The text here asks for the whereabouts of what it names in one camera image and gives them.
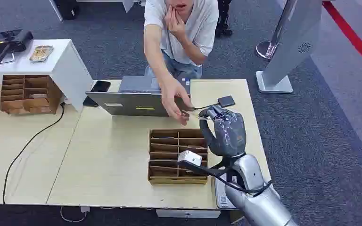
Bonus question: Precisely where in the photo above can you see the person's left hand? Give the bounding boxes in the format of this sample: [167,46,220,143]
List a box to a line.
[164,4,187,40]

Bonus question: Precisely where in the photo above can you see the black external drive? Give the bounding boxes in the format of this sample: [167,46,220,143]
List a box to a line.
[217,95,236,109]

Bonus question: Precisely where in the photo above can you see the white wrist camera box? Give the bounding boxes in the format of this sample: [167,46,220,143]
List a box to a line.
[178,150,203,167]

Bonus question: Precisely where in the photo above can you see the person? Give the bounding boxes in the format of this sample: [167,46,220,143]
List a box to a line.
[143,0,219,126]

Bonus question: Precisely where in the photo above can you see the black legs and feet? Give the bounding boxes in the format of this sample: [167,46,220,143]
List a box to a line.
[215,0,233,38]

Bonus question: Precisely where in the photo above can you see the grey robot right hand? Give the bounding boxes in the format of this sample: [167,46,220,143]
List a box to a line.
[198,105,247,158]

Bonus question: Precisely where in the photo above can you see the grey laptop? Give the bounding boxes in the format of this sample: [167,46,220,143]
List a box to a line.
[85,75,191,118]

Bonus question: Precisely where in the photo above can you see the white furniture leg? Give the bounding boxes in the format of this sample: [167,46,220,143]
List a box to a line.
[122,0,135,13]

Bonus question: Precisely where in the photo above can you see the long black power cable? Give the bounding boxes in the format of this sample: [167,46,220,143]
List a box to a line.
[2,103,66,205]

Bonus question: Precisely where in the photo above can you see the white cable loop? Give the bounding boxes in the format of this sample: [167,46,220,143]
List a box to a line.
[59,206,91,223]

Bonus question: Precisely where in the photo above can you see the white kiosk stand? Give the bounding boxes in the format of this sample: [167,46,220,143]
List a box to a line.
[255,0,324,94]

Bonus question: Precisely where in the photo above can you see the black device with stand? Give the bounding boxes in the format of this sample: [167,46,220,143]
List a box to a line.
[0,29,34,66]

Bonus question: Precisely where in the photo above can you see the chrome stanchion post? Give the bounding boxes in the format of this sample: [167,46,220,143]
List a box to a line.
[255,0,294,60]

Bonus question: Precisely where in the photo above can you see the black bin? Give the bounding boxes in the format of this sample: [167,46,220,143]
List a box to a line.
[53,0,80,21]

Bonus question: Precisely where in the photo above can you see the wooden card box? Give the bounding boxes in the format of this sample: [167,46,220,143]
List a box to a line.
[0,74,64,115]
[147,129,209,185]

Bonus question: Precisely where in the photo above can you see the white cabinet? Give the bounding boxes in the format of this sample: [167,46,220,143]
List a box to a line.
[0,39,93,113]

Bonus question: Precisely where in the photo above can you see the black drive cable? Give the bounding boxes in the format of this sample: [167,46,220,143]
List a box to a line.
[189,103,220,112]

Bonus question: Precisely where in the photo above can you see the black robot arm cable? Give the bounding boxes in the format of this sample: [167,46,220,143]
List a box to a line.
[181,157,274,198]

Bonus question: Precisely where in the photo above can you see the person's right hand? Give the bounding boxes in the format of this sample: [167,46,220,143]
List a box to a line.
[160,76,194,126]

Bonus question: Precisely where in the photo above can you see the black phone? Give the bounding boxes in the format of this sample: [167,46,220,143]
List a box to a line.
[83,80,111,108]

